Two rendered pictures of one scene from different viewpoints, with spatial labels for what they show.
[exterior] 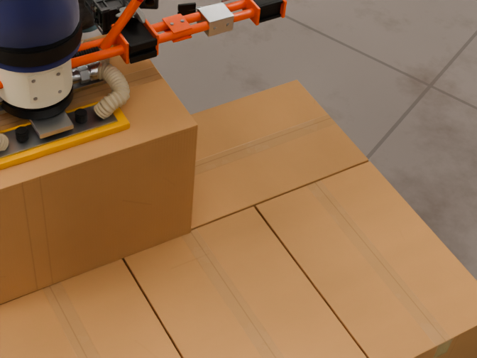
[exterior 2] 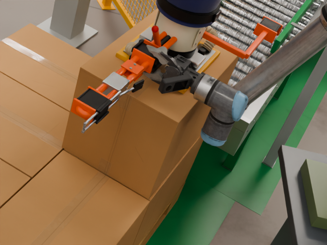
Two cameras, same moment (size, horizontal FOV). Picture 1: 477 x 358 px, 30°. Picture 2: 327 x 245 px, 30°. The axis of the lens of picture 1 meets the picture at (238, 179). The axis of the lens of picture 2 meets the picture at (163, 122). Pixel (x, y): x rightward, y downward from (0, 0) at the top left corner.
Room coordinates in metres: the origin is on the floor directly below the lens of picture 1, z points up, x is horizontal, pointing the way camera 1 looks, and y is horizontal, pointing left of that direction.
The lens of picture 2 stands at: (3.00, -0.75, 2.22)
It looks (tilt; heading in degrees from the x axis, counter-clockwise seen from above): 39 degrees down; 139
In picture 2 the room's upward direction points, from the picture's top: 20 degrees clockwise
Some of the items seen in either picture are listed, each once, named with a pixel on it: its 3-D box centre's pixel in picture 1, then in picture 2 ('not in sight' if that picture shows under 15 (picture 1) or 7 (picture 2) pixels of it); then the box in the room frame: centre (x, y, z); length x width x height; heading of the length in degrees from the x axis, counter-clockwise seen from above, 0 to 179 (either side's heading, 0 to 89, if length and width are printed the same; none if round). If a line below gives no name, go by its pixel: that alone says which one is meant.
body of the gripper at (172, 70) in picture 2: (108, 6); (183, 75); (1.75, 0.36, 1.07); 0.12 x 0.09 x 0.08; 35
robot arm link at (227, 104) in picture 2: not in sight; (227, 101); (1.89, 0.45, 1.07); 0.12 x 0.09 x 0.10; 35
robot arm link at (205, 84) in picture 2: not in sight; (204, 87); (1.82, 0.40, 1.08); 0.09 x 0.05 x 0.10; 125
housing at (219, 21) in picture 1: (215, 19); (114, 86); (1.76, 0.10, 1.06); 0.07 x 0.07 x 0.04; 35
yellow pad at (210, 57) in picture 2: not in sight; (192, 62); (1.57, 0.54, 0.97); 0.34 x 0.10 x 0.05; 125
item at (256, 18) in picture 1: (264, 5); (90, 104); (1.83, -0.01, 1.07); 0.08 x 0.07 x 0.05; 125
